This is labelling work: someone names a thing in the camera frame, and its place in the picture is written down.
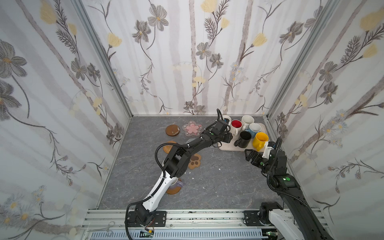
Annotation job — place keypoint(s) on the brown paw print coaster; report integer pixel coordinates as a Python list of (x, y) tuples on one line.
[(195, 161)]

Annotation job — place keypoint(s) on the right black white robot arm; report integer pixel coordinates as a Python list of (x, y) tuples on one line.
[(307, 226)]

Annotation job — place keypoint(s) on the pink flower coaster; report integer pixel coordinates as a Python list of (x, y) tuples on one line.
[(192, 129)]

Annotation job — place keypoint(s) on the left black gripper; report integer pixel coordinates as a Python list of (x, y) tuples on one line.
[(225, 135)]

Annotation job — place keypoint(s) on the beige serving tray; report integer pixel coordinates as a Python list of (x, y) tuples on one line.
[(230, 146)]

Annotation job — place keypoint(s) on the blue mug white inside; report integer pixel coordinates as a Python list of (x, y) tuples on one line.
[(253, 129)]

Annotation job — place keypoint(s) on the rattan woven round coaster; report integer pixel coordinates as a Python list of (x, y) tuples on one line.
[(167, 148)]

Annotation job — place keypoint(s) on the black mug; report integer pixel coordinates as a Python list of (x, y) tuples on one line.
[(243, 140)]

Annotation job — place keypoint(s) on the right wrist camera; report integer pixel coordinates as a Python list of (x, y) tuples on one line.
[(269, 146)]

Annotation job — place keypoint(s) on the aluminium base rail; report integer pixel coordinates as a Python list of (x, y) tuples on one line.
[(109, 224)]

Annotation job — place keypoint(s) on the dark brown round coaster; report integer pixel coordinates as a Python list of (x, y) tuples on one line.
[(172, 130)]

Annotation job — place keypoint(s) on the white slotted cable duct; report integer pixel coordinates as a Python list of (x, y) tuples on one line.
[(202, 234)]

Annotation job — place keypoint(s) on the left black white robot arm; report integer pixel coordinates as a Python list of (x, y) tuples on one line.
[(173, 160)]

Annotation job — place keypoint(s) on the white mug red inside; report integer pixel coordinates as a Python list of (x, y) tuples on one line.
[(236, 127)]

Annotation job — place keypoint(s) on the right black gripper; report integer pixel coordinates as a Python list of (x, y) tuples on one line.
[(250, 154)]

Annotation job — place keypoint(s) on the yellow mug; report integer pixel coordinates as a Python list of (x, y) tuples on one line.
[(260, 140)]

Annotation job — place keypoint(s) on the lavender mug white inside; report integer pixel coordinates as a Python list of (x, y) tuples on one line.
[(177, 184)]

